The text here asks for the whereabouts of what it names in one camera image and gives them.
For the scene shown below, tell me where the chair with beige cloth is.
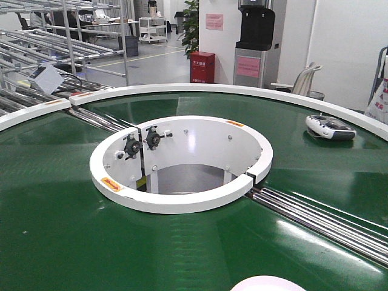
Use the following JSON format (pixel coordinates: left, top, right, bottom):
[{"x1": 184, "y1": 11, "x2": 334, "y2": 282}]
[{"x1": 271, "y1": 62, "x2": 325, "y2": 101}]

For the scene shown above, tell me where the green circular conveyor belt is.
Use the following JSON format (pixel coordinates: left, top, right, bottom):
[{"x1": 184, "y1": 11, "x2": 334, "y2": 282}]
[{"x1": 1, "y1": 92, "x2": 387, "y2": 290}]

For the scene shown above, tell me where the green potted plant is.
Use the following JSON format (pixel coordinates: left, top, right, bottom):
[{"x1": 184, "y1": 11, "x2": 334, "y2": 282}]
[{"x1": 181, "y1": 0, "x2": 199, "y2": 59}]

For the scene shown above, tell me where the white red plastic bag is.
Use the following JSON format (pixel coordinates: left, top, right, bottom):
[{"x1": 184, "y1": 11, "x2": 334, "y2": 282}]
[{"x1": 364, "y1": 78, "x2": 388, "y2": 124}]

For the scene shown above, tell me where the white utility cart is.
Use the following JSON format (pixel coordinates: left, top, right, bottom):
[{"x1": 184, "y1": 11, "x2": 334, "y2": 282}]
[{"x1": 139, "y1": 17, "x2": 168, "y2": 43}]

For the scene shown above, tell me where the white outer conveyor rail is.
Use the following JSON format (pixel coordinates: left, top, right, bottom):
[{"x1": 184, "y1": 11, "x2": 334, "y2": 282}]
[{"x1": 1, "y1": 83, "x2": 387, "y2": 141}]

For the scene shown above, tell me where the white inner conveyor ring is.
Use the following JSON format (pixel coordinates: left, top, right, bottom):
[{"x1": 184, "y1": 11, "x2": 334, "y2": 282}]
[{"x1": 89, "y1": 115, "x2": 274, "y2": 215}]

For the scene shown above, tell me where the white grey remote controller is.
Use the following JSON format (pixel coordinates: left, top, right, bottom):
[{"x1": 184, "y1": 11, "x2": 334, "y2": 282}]
[{"x1": 305, "y1": 115, "x2": 356, "y2": 141}]

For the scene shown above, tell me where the black silver water dispenser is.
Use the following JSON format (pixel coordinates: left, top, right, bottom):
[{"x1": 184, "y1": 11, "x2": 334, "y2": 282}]
[{"x1": 233, "y1": 1, "x2": 275, "y2": 88}]

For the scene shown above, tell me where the pink round plate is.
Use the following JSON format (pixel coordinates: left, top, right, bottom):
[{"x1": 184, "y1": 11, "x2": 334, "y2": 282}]
[{"x1": 231, "y1": 275, "x2": 305, "y2": 291}]

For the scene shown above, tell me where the white control box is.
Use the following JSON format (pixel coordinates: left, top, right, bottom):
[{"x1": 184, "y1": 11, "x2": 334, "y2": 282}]
[{"x1": 27, "y1": 63, "x2": 64, "y2": 94}]

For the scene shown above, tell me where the red fire extinguisher box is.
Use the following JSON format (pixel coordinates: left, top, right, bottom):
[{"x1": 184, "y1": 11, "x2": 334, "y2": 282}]
[{"x1": 190, "y1": 51, "x2": 216, "y2": 84}]

